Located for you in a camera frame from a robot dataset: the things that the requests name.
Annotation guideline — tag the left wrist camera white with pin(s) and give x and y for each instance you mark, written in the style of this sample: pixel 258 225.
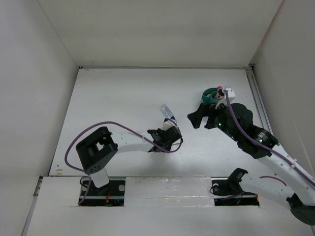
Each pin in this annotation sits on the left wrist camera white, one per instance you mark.
pixel 168 123

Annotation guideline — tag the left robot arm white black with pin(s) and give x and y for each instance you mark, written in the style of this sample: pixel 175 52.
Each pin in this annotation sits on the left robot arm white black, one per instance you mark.
pixel 96 150

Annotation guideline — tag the teal round compartment organizer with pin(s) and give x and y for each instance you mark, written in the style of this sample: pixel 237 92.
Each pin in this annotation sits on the teal round compartment organizer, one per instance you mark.
pixel 210 96

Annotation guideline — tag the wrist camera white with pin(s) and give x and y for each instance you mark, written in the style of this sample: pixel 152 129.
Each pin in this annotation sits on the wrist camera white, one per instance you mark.
pixel 168 123
pixel 226 94

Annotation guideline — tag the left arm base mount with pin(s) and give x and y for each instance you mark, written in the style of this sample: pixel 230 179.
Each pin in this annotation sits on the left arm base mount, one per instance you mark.
pixel 110 195

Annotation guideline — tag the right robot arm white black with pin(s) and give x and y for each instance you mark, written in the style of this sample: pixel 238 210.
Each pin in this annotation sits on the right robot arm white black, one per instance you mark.
pixel 296 190

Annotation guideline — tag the aluminium rail right side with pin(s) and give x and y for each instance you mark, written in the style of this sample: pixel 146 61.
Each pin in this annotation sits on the aluminium rail right side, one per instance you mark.
pixel 260 118

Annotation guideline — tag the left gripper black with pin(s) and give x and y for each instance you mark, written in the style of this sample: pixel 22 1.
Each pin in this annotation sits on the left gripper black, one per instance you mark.
pixel 158 131

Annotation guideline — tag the clear glue bottle blue cap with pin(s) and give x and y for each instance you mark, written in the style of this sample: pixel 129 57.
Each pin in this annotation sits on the clear glue bottle blue cap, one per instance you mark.
pixel 167 113

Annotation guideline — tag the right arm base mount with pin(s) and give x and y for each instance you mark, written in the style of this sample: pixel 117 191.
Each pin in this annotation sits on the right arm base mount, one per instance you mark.
pixel 228 192

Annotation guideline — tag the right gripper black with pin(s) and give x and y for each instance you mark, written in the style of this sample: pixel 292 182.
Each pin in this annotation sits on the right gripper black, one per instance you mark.
pixel 196 117

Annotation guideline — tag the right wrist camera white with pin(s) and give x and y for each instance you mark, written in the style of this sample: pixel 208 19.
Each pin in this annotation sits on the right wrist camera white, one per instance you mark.
pixel 226 94

